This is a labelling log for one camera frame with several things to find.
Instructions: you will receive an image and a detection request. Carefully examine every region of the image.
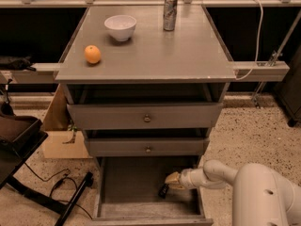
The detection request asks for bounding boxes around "grey open bottom drawer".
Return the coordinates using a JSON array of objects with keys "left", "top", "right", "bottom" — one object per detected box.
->
[{"left": 87, "top": 156, "right": 214, "bottom": 226}]

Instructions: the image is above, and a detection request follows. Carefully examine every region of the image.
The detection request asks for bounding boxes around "silver drink can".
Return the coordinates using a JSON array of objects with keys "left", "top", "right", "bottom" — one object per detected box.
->
[{"left": 163, "top": 0, "right": 178, "bottom": 31}]

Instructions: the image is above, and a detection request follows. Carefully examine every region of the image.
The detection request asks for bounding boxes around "black object on rail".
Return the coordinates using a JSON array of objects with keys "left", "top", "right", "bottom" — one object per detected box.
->
[{"left": 0, "top": 56, "right": 35, "bottom": 71}]

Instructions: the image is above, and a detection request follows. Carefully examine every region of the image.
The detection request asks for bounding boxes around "grey middle drawer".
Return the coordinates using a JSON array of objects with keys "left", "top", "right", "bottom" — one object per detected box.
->
[{"left": 85, "top": 137, "right": 209, "bottom": 156}]

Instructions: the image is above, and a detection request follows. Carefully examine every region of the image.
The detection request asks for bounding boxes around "orange fruit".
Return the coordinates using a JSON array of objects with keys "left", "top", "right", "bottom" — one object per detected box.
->
[{"left": 84, "top": 45, "right": 102, "bottom": 64}]

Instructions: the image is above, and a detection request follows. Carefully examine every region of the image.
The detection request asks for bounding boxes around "cardboard box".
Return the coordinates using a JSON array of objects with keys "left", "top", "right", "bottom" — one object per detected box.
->
[{"left": 42, "top": 86, "right": 89, "bottom": 159}]

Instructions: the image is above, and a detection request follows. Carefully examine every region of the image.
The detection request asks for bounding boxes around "black floor cable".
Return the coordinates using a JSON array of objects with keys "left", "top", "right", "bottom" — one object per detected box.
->
[{"left": 24, "top": 162, "right": 94, "bottom": 220}]

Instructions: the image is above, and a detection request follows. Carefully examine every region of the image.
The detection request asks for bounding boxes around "white ceramic bowl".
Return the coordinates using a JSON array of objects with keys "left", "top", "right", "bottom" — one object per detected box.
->
[{"left": 104, "top": 15, "right": 136, "bottom": 41}]

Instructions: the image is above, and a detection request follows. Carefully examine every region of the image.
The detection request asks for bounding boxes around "grey top drawer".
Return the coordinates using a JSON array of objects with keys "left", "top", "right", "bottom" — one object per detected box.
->
[{"left": 67, "top": 103, "right": 222, "bottom": 130}]

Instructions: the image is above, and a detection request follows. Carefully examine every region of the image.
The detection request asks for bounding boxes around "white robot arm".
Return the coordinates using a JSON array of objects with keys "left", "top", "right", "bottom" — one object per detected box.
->
[{"left": 165, "top": 160, "right": 301, "bottom": 226}]

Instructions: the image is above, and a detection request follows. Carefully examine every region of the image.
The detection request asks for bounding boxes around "grey wooden drawer cabinet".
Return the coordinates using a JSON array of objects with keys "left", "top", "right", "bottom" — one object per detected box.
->
[{"left": 56, "top": 6, "right": 235, "bottom": 157}]

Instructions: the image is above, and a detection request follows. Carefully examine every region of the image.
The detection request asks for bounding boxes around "metal railing frame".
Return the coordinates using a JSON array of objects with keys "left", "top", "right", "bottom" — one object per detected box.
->
[{"left": 1, "top": 0, "right": 289, "bottom": 84}]

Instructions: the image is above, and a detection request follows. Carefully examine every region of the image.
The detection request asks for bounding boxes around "white hanging cable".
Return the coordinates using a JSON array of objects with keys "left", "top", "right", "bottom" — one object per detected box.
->
[{"left": 235, "top": 0, "right": 264, "bottom": 81}]

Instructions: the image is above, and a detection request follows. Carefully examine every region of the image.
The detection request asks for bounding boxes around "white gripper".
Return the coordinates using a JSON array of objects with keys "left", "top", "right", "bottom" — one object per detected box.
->
[{"left": 165, "top": 168, "right": 208, "bottom": 190}]

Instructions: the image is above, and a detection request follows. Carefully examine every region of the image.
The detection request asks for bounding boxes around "black rxbar chocolate wrapper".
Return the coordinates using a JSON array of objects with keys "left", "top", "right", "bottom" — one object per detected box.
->
[{"left": 158, "top": 184, "right": 169, "bottom": 199}]

